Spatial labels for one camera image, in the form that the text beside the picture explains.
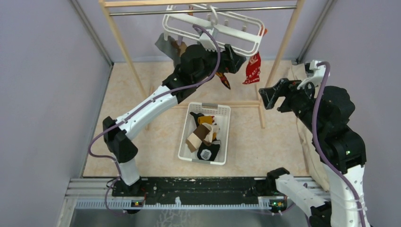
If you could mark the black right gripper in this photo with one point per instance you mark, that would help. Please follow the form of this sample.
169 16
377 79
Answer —
284 87

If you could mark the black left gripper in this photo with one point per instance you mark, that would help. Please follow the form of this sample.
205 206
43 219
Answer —
231 64

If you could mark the mustard striped sock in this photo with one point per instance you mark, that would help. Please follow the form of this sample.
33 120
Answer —
209 122

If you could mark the beige brown sock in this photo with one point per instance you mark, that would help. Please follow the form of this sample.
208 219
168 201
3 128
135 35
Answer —
196 138

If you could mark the black blue sock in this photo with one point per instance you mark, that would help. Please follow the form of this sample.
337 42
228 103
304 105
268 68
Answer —
206 153

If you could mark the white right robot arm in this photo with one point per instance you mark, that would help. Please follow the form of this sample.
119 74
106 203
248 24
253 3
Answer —
342 152

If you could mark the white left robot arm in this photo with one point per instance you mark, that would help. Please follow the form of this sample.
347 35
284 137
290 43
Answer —
197 66

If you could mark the red white patterned sock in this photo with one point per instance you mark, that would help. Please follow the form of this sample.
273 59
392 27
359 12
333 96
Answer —
253 69

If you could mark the argyle red yellow sock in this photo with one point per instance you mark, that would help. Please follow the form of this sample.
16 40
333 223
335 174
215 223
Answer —
223 79

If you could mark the beige cloth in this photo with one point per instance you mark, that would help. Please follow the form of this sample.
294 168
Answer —
314 166

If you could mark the white plastic basket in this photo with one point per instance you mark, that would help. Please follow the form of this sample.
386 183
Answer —
222 117

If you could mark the tan brown sock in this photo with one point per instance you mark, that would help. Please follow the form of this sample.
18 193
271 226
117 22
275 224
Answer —
180 48

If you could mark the grey sock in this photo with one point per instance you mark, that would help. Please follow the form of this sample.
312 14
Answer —
166 47

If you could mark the metal hanging rod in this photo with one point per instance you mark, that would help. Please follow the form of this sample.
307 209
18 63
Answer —
200 11

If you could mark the white clip hanger frame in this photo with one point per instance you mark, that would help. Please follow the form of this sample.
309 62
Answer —
242 32

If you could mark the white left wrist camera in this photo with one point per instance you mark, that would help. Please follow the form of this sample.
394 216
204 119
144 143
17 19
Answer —
207 42

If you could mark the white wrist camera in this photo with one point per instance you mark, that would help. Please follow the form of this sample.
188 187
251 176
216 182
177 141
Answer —
207 42
315 71

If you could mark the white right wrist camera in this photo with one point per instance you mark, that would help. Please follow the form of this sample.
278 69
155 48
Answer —
315 71

